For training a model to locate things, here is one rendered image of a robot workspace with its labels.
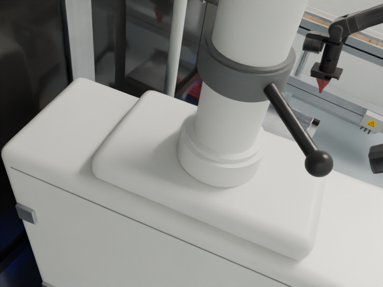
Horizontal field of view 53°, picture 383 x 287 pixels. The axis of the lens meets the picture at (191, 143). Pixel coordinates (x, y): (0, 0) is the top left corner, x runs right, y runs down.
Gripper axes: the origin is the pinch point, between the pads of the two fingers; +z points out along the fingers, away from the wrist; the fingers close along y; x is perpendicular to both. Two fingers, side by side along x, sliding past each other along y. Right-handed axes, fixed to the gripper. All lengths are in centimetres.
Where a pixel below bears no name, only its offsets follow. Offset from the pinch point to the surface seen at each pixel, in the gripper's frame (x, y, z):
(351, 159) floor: -102, -22, 113
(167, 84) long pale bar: 67, 25, -33
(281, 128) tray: 5.1, 10.2, 19.0
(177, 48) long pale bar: 67, 22, -43
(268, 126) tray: 7.5, 15.4, 18.2
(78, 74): 88, 29, -46
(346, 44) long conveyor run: -82, 3, 19
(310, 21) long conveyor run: -82, 25, 11
